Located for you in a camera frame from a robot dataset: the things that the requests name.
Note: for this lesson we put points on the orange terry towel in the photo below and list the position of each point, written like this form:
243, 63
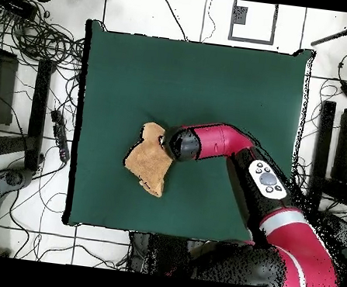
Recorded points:
149, 162

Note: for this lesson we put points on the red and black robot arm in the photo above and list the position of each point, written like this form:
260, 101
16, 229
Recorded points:
295, 249

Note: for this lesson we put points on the dark green table cloth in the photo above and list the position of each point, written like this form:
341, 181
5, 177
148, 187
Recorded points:
123, 65

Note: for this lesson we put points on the black power strip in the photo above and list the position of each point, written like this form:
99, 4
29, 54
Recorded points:
60, 136

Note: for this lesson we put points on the black metal stand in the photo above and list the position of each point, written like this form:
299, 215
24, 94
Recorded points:
322, 152
38, 111

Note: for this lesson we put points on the black electronics box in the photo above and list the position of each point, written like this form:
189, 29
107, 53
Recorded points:
16, 5

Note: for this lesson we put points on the grey square floor frame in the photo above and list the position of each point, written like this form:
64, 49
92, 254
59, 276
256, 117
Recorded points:
273, 24

